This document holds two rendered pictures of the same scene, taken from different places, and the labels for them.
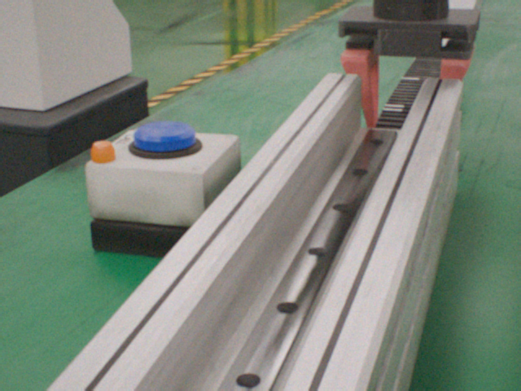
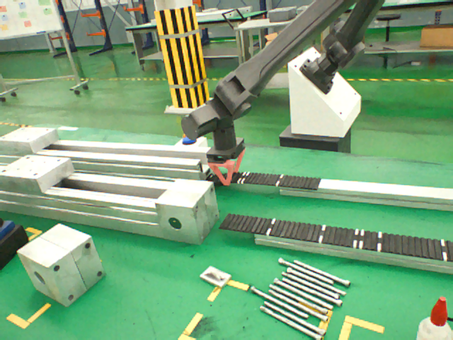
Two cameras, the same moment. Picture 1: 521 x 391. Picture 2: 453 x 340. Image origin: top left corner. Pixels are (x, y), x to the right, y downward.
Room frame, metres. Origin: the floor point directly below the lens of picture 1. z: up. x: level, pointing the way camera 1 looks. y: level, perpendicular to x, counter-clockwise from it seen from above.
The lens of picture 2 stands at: (0.86, -0.92, 1.25)
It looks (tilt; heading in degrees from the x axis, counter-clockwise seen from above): 28 degrees down; 99
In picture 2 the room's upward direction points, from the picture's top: 8 degrees counter-clockwise
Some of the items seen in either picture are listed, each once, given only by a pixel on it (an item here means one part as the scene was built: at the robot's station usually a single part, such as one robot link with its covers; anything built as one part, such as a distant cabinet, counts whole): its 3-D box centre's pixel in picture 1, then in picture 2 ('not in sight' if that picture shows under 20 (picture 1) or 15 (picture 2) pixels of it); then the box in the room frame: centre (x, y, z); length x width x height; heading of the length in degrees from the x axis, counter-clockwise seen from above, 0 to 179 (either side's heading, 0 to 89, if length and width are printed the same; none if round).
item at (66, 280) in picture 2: not in sight; (68, 259); (0.44, -0.44, 0.83); 0.11 x 0.10 x 0.10; 63
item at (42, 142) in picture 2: not in sight; (29, 143); (0.03, 0.08, 0.87); 0.16 x 0.11 x 0.07; 164
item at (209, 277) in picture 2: not in sight; (215, 277); (0.72, -0.45, 0.78); 0.05 x 0.03 x 0.01; 148
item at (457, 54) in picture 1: (424, 82); (226, 166); (0.71, -0.13, 0.84); 0.07 x 0.07 x 0.09; 74
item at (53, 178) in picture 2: not in sight; (36, 177); (0.22, -0.17, 0.87); 0.16 x 0.11 x 0.07; 164
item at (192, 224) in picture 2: not in sight; (191, 207); (0.65, -0.28, 0.83); 0.12 x 0.09 x 0.10; 74
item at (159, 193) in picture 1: (180, 190); (190, 151); (0.58, 0.05, 0.81); 0.10 x 0.08 x 0.06; 74
